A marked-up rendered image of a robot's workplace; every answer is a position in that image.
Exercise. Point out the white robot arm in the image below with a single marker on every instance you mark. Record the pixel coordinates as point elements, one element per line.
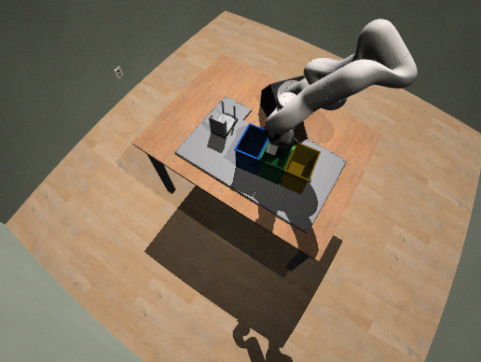
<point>380,41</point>

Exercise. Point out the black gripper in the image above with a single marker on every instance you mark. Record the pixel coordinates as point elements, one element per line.
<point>286,137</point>

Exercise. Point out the green bin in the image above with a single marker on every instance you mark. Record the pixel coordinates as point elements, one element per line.
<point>269,171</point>

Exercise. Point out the olive-yellow open-top bin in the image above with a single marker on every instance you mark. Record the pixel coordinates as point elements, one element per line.
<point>301,168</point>

